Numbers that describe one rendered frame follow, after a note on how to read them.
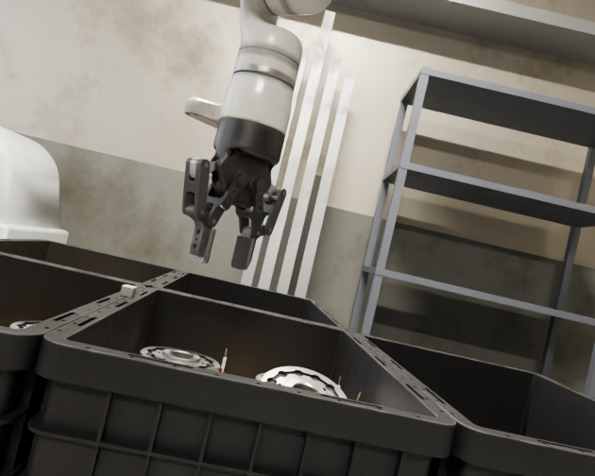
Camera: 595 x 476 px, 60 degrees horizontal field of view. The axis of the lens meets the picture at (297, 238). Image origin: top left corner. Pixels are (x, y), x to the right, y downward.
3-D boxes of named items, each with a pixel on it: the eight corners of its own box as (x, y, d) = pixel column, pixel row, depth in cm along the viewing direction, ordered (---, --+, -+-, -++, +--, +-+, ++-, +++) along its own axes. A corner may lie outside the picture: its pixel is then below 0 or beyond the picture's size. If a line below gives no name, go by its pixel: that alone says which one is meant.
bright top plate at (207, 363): (222, 381, 61) (223, 376, 61) (135, 365, 59) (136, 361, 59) (216, 359, 71) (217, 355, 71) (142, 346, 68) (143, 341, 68)
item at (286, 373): (348, 447, 50) (349, 443, 50) (248, 419, 50) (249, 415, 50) (348, 384, 59) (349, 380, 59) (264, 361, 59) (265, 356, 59)
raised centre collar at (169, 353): (200, 367, 63) (201, 362, 63) (160, 360, 62) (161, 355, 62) (199, 357, 68) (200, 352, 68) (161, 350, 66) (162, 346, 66)
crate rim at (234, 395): (458, 462, 36) (466, 428, 36) (24, 374, 33) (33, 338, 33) (347, 347, 76) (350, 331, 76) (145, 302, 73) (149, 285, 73)
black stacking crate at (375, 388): (425, 596, 36) (461, 435, 36) (-9, 519, 33) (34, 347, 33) (331, 411, 75) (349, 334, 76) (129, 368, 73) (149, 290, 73)
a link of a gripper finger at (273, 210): (283, 186, 60) (262, 229, 59) (291, 195, 62) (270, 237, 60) (267, 184, 62) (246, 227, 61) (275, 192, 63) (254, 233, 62)
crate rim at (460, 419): (830, 537, 39) (836, 506, 39) (458, 462, 36) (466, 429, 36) (535, 388, 79) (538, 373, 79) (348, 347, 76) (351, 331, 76)
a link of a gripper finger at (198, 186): (194, 157, 53) (195, 212, 54) (179, 157, 52) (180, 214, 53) (211, 159, 51) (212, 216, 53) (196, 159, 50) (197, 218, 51)
